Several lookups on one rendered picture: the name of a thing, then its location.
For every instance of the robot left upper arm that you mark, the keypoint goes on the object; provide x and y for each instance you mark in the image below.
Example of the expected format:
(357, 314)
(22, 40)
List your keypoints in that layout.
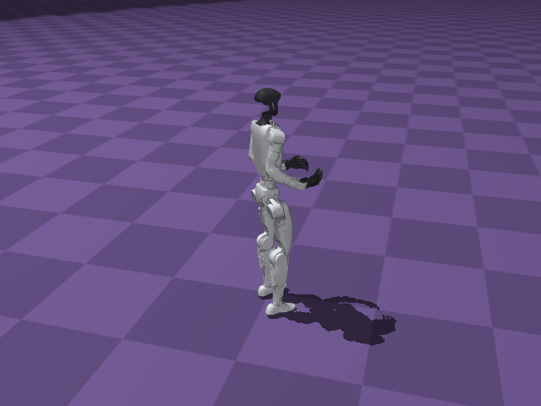
(251, 153)

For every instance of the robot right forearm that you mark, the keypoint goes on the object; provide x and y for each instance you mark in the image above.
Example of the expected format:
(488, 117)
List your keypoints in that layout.
(288, 180)

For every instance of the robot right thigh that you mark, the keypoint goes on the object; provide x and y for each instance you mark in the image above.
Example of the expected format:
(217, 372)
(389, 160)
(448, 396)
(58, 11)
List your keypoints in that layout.
(279, 210)

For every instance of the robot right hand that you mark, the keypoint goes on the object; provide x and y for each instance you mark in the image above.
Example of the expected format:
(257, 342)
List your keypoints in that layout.
(313, 180)

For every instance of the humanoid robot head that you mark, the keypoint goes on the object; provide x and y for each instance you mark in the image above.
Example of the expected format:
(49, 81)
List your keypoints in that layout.
(267, 96)

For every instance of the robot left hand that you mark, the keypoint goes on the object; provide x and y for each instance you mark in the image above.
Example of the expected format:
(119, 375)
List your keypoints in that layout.
(296, 163)

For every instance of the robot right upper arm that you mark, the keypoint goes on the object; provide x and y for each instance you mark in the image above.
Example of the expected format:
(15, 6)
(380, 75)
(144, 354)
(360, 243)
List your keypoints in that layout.
(276, 140)

